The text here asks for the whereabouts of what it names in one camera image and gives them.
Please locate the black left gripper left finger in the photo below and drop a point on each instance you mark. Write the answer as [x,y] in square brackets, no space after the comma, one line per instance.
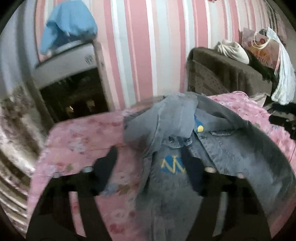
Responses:
[67,208]

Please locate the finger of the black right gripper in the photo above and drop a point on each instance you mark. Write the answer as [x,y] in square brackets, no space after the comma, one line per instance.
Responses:
[289,125]

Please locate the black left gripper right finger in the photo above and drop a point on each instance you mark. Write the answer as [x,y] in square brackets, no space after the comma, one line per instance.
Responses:
[230,209]

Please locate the blue denim hooded jacket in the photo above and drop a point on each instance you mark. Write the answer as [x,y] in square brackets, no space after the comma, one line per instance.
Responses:
[183,134]

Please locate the white quilted blanket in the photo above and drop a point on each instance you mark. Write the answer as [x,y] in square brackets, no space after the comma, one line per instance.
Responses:
[285,91]

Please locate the black garment on cabinet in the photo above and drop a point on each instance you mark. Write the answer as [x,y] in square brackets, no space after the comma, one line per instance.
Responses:
[266,72]

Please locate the pink floral bed sheet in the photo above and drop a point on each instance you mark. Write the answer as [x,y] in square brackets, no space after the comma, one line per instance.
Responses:
[77,143]

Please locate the pink floral gift bag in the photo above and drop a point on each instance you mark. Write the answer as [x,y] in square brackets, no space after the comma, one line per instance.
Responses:
[266,50]

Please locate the white folded garment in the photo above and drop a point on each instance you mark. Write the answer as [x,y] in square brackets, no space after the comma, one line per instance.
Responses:
[233,50]

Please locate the blue floral curtain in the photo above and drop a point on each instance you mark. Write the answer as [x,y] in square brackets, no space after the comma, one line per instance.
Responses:
[25,122]

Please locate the brown fuzzy blanket cover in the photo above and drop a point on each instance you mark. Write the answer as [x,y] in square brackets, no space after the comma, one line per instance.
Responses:
[211,73]

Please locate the silver black water dispenser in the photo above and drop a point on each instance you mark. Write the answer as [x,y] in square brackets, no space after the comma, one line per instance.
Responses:
[71,81]

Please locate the blue cloth bottle cover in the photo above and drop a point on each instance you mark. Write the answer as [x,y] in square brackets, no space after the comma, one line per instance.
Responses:
[69,21]

